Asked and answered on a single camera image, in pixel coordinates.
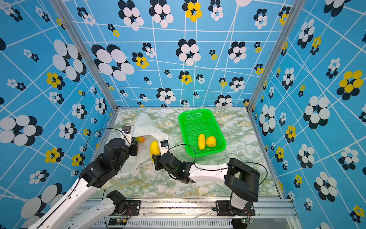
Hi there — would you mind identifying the orange toy mango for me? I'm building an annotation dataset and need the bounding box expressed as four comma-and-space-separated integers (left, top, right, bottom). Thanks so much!
134, 136, 145, 143

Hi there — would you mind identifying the white plastic bag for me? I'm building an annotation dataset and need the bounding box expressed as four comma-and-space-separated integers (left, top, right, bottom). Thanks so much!
119, 113, 169, 174

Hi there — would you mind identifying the long yellow toy mango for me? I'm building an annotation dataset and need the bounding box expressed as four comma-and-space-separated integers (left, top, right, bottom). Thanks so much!
198, 134, 206, 151

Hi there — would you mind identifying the wrinkled yellow toy fruit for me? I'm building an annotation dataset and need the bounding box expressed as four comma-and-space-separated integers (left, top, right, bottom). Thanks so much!
206, 136, 217, 148

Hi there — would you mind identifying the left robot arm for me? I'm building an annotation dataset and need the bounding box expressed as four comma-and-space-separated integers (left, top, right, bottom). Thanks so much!
29, 138, 138, 229

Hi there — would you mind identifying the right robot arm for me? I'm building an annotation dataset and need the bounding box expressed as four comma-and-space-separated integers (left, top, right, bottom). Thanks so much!
151, 152, 260, 210

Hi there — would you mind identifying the green plastic basket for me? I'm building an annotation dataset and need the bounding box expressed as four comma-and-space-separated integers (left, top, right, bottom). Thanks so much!
178, 108, 227, 157

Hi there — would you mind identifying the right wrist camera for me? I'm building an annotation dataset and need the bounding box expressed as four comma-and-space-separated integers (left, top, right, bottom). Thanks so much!
160, 140, 169, 155

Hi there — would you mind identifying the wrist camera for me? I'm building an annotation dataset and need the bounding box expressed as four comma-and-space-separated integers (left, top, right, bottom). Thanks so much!
160, 140, 169, 155
122, 126, 132, 146

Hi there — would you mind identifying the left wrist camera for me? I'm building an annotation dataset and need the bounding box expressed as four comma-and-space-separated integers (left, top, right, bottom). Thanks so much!
122, 126, 132, 146

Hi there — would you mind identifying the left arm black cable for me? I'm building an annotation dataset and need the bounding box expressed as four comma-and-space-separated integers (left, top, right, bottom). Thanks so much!
37, 127, 124, 227

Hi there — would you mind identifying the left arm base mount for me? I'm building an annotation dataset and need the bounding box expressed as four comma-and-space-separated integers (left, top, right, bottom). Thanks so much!
113, 200, 142, 216

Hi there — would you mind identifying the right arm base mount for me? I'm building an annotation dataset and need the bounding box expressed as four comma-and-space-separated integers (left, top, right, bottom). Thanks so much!
213, 200, 255, 217

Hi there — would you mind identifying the front aluminium rail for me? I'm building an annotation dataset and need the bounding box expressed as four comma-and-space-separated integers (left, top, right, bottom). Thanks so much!
57, 197, 304, 229

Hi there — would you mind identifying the left aluminium frame post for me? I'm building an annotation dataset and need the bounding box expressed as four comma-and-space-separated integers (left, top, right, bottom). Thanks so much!
50, 1, 118, 112

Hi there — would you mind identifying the aluminium frame post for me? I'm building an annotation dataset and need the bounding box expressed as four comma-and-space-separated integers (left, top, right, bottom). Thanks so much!
50, 1, 118, 112
248, 0, 306, 112

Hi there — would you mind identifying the right aluminium frame post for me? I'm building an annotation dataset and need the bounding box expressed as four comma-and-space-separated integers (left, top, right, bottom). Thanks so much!
248, 0, 306, 112

